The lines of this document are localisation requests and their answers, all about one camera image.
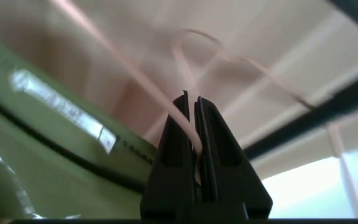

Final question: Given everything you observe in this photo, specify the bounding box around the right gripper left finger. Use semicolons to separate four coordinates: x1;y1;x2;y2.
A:
140;90;198;220

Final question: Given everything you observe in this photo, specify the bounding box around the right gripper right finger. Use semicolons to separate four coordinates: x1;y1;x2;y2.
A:
194;95;273;220

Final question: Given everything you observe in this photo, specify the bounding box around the green printed t-shirt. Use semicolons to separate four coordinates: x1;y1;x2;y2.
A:
0;30;158;220

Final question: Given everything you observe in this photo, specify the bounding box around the black clothes rack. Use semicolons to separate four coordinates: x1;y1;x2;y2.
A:
242;0;358;160

